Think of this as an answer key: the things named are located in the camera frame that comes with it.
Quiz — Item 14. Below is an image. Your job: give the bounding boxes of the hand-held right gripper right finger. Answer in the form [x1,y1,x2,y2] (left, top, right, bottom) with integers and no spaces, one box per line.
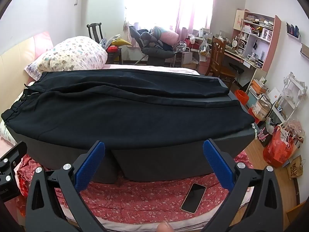
[203,139,284,232]

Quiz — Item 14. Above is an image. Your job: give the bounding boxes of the red floral bedsheet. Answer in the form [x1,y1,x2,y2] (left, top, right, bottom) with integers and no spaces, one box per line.
[14,150,254,219]

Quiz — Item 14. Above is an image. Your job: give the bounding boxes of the pink and blue cushion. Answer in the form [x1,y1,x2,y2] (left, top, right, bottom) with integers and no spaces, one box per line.
[152,26,179,45]

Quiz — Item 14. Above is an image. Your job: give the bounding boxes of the brown wooden chair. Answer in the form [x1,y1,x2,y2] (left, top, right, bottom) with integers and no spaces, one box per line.
[205,36,238,89]

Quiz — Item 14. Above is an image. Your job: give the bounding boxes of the brown paper bag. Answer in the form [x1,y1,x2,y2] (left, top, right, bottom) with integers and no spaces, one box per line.
[287,156,304,179]

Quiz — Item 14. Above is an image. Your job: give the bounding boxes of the wall shelf with books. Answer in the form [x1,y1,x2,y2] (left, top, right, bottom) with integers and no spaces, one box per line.
[286,22,302,43]

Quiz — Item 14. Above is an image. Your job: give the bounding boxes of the yellow plush toy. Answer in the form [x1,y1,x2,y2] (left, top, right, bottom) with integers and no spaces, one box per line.
[111,38,132,47]

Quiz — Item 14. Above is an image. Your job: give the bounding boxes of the grey baby bouncer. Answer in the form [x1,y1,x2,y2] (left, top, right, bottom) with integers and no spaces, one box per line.
[129,25,177,66]

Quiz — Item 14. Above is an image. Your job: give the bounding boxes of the red plastic bag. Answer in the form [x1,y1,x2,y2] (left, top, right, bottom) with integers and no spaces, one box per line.
[263,126,301,168]

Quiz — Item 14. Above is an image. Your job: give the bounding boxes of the orange cardboard box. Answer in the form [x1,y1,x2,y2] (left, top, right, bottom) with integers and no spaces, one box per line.
[251,80,268,95]

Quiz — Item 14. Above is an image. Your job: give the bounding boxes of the beige padded headboard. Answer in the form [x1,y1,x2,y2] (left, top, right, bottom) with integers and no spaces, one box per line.
[0,31,54,95]

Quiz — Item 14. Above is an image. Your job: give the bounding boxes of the person's right hand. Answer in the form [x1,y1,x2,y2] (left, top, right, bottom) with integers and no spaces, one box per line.
[157,221,173,232]

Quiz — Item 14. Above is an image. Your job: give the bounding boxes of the black bag with pink print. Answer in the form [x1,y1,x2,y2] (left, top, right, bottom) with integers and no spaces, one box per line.
[258,126,275,147]

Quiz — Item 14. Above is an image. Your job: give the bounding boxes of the pink and white desk hutch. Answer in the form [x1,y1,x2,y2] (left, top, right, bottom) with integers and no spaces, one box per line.
[224,9,282,91]

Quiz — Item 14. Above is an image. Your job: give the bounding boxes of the white printed pillow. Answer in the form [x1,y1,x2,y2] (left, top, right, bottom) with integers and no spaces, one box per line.
[24,36,108,81]

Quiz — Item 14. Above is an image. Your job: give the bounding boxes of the clear plastic bag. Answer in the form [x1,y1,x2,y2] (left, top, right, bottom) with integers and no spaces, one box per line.
[199,39,211,57]

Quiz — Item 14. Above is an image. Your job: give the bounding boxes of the pink curtain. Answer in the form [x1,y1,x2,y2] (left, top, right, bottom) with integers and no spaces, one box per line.
[174,0,218,35]

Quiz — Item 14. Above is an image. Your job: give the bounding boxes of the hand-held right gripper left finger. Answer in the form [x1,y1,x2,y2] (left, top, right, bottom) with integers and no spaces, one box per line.
[24,140,107,232]

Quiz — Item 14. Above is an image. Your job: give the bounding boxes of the black wooden chair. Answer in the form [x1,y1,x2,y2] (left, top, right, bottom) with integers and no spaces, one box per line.
[87,23,122,64]

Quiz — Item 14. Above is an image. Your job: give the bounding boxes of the black pants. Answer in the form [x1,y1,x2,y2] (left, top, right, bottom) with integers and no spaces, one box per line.
[1,68,257,150]

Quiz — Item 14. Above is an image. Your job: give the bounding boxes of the black smartphone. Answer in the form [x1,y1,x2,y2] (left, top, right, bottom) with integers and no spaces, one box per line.
[181,183,207,214]

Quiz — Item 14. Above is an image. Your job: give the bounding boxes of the white metal rack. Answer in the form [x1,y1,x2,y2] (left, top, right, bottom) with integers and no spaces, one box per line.
[273,72,308,124]

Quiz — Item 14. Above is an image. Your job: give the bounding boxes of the orange waste bin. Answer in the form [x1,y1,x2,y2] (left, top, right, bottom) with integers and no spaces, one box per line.
[235,89,249,105]

